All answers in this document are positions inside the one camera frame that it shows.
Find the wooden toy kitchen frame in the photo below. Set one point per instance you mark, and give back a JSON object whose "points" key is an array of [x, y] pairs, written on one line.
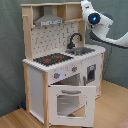
{"points": [[46, 40]]}

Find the right grey stove knob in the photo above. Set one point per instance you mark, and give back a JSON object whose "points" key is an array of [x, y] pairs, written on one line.
{"points": [[74, 69]]}

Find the grey toy sink basin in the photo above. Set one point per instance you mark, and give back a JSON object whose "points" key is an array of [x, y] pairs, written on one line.
{"points": [[79, 51]]}

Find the black toy stovetop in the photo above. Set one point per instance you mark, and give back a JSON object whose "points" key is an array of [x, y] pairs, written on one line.
{"points": [[52, 59]]}

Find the left grey stove knob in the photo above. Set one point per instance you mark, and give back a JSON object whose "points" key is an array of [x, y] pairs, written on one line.
{"points": [[56, 75]]}

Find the black toy faucet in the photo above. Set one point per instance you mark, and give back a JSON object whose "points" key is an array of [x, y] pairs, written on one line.
{"points": [[71, 44]]}

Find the grey range hood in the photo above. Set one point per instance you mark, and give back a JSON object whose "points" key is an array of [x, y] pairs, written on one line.
{"points": [[48, 18]]}

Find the white oven door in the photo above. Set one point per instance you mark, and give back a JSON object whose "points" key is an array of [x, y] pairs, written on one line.
{"points": [[72, 105]]}

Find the grey stove knob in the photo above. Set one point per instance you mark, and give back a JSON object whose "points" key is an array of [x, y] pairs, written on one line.
{"points": [[74, 69], [56, 75]]}

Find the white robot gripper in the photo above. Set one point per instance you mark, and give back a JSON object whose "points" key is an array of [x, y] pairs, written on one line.
{"points": [[86, 7]]}

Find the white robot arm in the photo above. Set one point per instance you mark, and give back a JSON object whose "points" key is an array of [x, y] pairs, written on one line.
{"points": [[99, 24]]}

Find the grey ice dispenser panel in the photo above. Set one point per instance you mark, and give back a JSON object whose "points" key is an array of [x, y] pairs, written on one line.
{"points": [[91, 73]]}

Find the grey cabinet door handle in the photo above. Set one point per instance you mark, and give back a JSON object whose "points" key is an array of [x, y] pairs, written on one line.
{"points": [[84, 79]]}

